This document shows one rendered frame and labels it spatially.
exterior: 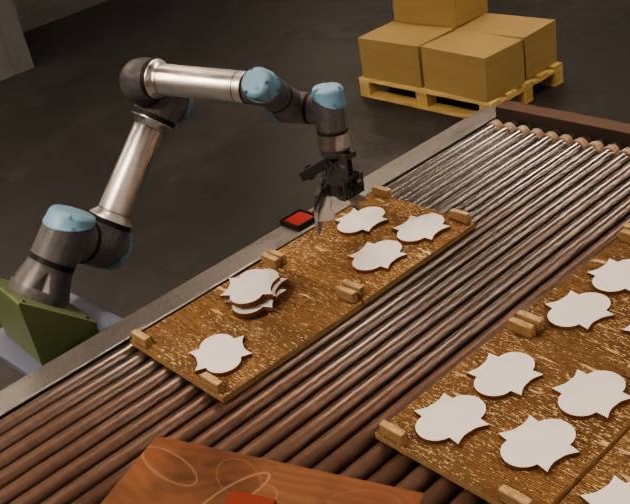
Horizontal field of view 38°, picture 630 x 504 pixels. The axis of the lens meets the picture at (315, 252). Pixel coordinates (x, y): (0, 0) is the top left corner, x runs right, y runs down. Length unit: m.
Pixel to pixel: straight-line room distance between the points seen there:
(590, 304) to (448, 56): 3.42
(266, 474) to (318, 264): 0.83
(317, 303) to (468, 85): 3.27
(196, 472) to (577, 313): 0.86
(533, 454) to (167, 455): 0.63
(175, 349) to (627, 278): 0.99
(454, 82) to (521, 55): 0.39
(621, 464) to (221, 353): 0.85
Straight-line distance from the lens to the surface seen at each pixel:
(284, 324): 2.05
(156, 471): 1.61
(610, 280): 2.07
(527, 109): 2.92
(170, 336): 2.11
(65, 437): 1.96
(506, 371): 1.82
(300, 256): 2.30
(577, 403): 1.75
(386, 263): 2.19
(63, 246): 2.28
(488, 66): 5.13
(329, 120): 2.13
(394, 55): 5.56
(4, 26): 7.85
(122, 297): 4.21
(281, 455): 1.76
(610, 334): 1.93
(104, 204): 2.40
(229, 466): 1.57
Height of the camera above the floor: 2.08
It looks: 30 degrees down
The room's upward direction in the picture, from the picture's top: 11 degrees counter-clockwise
